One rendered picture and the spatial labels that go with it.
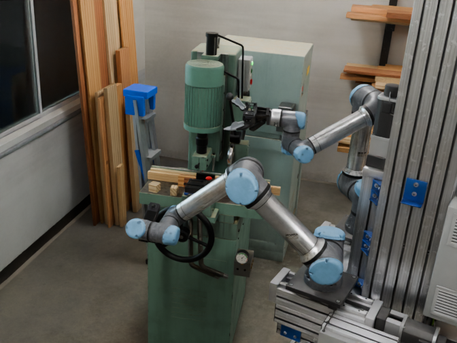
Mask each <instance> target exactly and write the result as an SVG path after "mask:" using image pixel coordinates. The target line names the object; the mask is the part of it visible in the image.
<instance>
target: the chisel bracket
mask: <svg viewBox="0 0 457 343"><path fill-rule="evenodd" d="M211 154H212V148H208V147H207V153H206V154H198V153H197V151H195V153H194V154H193V156H192V169H195V168H194V166H195V165H197V164H198V163H200V165H199V168H198V169H196V170H203V171H206V169H207V168H208V166H209V164H210V162H211Z"/></svg>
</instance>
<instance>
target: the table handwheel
mask: <svg viewBox="0 0 457 343"><path fill-rule="evenodd" d="M170 207H171V206H169V207H166V208H164V209H163V210H161V211H160V212H159V213H158V216H157V219H156V222H157V223H159V222H160V220H161V219H162V217H163V216H164V215H165V212H166V211H167V210H168V209H169V208H170ZM196 217H197V218H199V219H200V220H201V221H202V222H203V224H204V225H205V227H206V229H207V232H208V242H207V243H205V242H202V241H201V240H198V239H196V238H194V237H192V236H190V227H189V226H188V221H186V222H185V223H184V224H181V225H180V227H179V228H180V237H179V240H178V241H179V242H186V241H187V240H188V239H189V240H192V241H193V242H196V243H198V244H200V245H202V246H204V247H205V249H204V250H203V251H202V252H200V253H199V254H197V255H195V256H191V257H182V256H179V255H175V254H173V253H172V252H170V251H168V250H167V249H166V248H165V247H166V246H168V245H164V244H160V243H157V244H155V245H156V247H157V249H159V250H160V252H161V253H163V254H164V255H165V256H166V257H168V258H170V259H172V260H174V261H177V262H181V263H192V262H196V261H199V260H201V259H203V258H204V257H206V256H207V255H208V254H209V252H210V251H211V249H212V247H213V245H214V240H215V235H214V229H213V227H212V225H211V223H210V221H209V219H208V218H207V217H206V216H205V215H204V214H203V213H202V212H200V213H198V214H197V215H196Z"/></svg>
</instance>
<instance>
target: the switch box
mask: <svg viewBox="0 0 457 343"><path fill-rule="evenodd" d="M252 61H253V56H244V63H243V91H249V89H250V86H251V84H250V80H251V79H252V74H251V69H252V67H251V66H252ZM241 62H242V55H241V57H240V58H239V60H238V70H237V77H238V78H239V90H240V91H241ZM250 74H251V76H250Z"/></svg>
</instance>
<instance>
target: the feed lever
mask: <svg viewBox="0 0 457 343"><path fill-rule="evenodd" d="M226 99H227V100H228V102H229V107H230V112H231V120H232V123H233V122H235V119H234V114H233V104H232V99H233V94H232V93H227V94H226ZM230 142H231V143H238V144H239V143H240V142H241V132H240V131H231V134H230Z"/></svg>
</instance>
